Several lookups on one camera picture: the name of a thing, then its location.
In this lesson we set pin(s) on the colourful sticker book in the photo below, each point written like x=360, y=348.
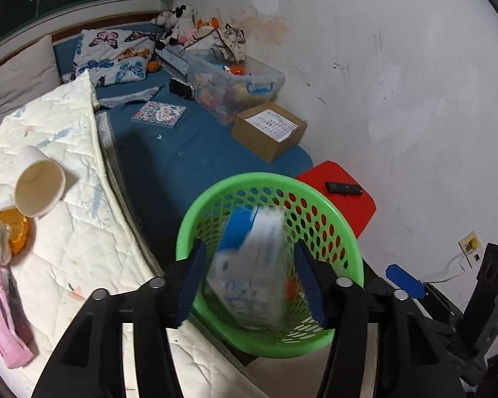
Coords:
x=159, y=114

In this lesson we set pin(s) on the paper cup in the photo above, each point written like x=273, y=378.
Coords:
x=40, y=182

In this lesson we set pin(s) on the brown cardboard box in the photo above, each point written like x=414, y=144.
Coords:
x=268, y=130

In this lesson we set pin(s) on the green plastic waste basket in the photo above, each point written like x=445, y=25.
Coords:
x=310, y=218

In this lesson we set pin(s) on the wall power socket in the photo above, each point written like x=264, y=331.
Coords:
x=470, y=245

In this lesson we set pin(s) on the fox plush toy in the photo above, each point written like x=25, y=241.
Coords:
x=204, y=28

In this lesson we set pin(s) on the white quilted mattress pad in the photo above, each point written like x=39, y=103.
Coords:
x=86, y=241

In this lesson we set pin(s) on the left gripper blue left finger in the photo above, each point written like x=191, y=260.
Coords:
x=88, y=360

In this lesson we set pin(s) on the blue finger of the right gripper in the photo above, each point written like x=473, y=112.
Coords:
x=404, y=281
x=438, y=305

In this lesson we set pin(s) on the black small device on bed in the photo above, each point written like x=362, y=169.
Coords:
x=182, y=89

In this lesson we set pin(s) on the black remote control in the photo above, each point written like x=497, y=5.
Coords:
x=343, y=188

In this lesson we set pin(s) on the clear plastic storage bin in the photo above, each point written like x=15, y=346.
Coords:
x=226, y=88

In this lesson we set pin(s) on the white green milk carton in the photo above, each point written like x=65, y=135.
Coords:
x=248, y=272

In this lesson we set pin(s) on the orange peel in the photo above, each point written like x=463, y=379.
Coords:
x=19, y=228

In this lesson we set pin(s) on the cow plush toy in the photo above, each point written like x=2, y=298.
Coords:
x=177, y=24

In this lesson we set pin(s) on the butterfly print pillow right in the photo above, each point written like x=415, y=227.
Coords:
x=113, y=56

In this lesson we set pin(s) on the round clear lid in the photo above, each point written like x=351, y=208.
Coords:
x=0, y=196

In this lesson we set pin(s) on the beige cushion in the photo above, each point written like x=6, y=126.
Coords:
x=27, y=76

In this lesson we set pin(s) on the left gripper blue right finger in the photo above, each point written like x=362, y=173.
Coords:
x=382, y=343

